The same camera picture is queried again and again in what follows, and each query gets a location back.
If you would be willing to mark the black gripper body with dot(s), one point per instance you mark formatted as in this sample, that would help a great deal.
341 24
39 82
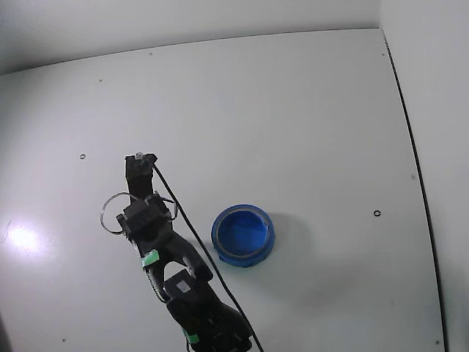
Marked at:
138 180

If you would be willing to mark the blue tape roll bin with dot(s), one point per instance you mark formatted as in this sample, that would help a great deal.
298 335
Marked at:
242 234

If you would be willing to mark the green tape tag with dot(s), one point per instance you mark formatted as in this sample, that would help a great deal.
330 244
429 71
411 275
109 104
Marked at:
192 335
150 257

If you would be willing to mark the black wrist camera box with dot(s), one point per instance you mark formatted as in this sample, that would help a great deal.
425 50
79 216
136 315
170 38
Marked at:
139 177

